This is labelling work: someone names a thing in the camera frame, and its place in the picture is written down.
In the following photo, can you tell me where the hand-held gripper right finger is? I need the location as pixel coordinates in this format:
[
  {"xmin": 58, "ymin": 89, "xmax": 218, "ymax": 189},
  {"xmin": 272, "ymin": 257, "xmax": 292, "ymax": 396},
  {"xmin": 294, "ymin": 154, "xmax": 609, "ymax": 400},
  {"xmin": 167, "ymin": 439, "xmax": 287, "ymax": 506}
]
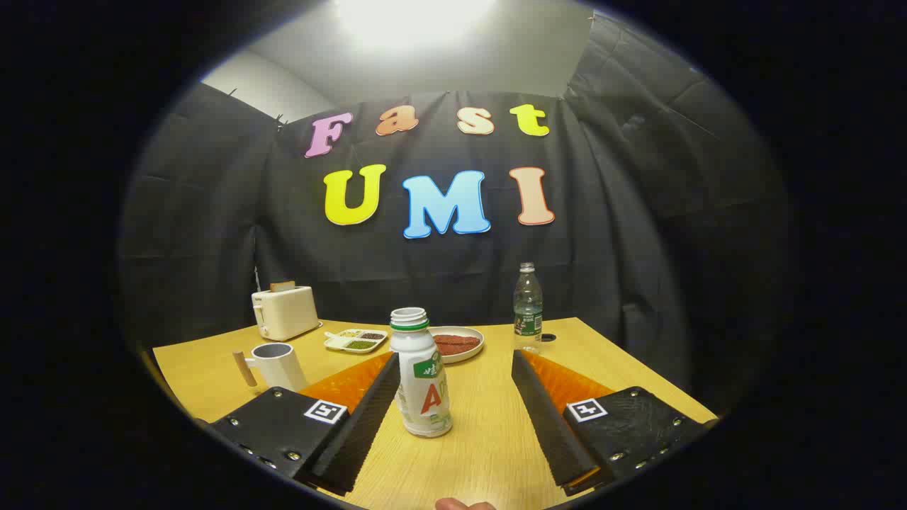
[{"xmin": 511, "ymin": 349, "xmax": 718, "ymax": 497}]

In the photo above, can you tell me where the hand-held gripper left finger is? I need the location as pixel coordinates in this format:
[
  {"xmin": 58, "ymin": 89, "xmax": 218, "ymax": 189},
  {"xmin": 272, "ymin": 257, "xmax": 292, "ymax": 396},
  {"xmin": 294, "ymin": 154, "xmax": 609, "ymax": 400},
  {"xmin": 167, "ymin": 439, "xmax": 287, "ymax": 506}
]
[{"xmin": 210, "ymin": 352, "xmax": 402, "ymax": 497}]

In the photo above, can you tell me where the white juice bottle green ring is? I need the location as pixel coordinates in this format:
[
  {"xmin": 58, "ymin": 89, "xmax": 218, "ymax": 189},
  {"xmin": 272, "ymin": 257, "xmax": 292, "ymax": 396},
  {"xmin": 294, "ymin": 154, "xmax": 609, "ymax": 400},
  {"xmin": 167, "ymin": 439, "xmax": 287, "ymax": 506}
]
[{"xmin": 389, "ymin": 307, "xmax": 454, "ymax": 438}]

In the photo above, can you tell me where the white cup with wooden handle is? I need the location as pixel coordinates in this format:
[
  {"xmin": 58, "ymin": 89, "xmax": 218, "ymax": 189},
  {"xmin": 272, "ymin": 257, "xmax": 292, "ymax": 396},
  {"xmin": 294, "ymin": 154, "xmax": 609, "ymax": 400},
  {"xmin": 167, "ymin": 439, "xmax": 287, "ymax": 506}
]
[{"xmin": 232, "ymin": 343, "xmax": 308, "ymax": 392}]

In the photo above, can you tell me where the clear water bottle green label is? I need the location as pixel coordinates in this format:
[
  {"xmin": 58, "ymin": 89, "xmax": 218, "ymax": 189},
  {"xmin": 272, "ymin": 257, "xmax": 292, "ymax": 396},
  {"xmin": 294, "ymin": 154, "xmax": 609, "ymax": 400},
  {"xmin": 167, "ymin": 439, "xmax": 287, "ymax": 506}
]
[{"xmin": 513, "ymin": 262, "xmax": 544, "ymax": 353}]

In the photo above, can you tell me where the wooden table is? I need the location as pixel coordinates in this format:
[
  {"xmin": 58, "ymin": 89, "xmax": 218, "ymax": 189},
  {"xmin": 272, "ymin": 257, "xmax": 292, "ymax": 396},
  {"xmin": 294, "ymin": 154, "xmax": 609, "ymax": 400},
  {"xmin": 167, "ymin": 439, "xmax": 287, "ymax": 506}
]
[{"xmin": 152, "ymin": 317, "xmax": 718, "ymax": 510}]

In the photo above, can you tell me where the white divided dish with seeds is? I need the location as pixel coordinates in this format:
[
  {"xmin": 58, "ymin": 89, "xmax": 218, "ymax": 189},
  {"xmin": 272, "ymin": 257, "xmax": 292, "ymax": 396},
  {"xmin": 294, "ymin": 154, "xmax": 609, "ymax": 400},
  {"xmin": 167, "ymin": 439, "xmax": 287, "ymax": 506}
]
[{"xmin": 325, "ymin": 328, "xmax": 388, "ymax": 353}]

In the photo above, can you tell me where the round beige plate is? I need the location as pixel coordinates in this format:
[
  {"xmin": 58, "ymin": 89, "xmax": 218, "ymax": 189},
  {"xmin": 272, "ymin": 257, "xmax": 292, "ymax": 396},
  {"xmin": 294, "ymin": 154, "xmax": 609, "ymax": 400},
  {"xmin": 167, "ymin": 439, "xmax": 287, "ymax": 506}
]
[{"xmin": 427, "ymin": 326, "xmax": 485, "ymax": 364}]

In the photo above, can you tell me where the cream toaster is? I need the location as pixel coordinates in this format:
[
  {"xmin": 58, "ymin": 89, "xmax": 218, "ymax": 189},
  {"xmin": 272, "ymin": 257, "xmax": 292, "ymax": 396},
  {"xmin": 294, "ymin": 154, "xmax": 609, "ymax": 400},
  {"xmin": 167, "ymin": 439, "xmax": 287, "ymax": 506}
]
[{"xmin": 252, "ymin": 285, "xmax": 321, "ymax": 341}]

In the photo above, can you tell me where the black backdrop cloth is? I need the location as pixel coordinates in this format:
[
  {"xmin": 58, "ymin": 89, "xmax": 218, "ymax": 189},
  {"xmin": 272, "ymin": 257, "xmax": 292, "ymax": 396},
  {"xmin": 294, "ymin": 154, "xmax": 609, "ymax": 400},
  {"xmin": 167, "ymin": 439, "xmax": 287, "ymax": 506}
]
[{"xmin": 117, "ymin": 11, "xmax": 791, "ymax": 397}]

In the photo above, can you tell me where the ceiling light panel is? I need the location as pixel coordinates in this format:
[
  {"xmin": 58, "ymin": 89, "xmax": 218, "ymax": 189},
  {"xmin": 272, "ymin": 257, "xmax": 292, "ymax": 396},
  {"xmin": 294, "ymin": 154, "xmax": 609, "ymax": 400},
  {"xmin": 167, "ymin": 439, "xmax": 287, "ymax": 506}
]
[{"xmin": 333, "ymin": 0, "xmax": 497, "ymax": 45}]

